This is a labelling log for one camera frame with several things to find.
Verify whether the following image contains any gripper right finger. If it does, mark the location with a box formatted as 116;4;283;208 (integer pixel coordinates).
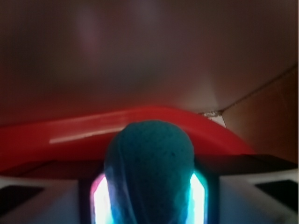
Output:
190;154;299;224

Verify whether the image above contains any orange plastic tray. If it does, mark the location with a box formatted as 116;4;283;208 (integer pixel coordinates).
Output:
0;106;254;170

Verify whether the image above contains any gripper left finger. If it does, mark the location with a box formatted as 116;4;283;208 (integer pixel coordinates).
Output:
0;160;110;224

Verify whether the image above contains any brown cardboard panel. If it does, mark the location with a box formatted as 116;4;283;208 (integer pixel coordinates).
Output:
222;65;299;163

